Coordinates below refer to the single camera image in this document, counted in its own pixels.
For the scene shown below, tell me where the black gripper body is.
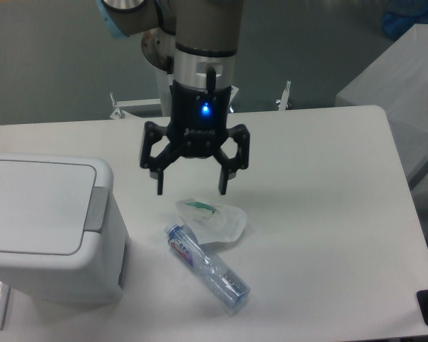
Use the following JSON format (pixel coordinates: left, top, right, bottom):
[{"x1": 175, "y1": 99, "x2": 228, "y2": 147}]
[{"x1": 167, "y1": 81, "x2": 232, "y2": 158}]

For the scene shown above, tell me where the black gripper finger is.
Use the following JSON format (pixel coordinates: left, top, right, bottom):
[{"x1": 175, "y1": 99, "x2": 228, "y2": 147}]
[
  {"x1": 139, "y1": 120, "x2": 185, "y2": 196},
  {"x1": 212, "y1": 124, "x2": 250, "y2": 195}
]

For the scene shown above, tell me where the white trash can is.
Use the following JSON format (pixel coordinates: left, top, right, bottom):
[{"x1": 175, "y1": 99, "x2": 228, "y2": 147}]
[{"x1": 0, "y1": 152, "x2": 129, "y2": 304}]

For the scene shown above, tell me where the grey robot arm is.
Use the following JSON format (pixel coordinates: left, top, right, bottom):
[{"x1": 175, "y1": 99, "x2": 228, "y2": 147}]
[{"x1": 97, "y1": 1, "x2": 250, "y2": 195}]

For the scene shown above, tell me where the clear plastic wrapper bag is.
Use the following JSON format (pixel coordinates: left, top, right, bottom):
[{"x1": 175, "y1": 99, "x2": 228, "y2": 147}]
[{"x1": 175, "y1": 198, "x2": 248, "y2": 247}]

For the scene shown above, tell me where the clear plastic water bottle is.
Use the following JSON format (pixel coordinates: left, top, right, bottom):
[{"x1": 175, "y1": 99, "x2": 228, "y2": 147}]
[{"x1": 164, "y1": 224, "x2": 250, "y2": 312}]

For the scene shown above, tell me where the white side table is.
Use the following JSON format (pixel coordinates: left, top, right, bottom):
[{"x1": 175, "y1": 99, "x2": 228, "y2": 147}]
[{"x1": 335, "y1": 24, "x2": 428, "y2": 188}]

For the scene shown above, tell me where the blue object in background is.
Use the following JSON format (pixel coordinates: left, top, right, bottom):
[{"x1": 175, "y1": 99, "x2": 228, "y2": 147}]
[{"x1": 381, "y1": 1, "x2": 428, "y2": 41}]

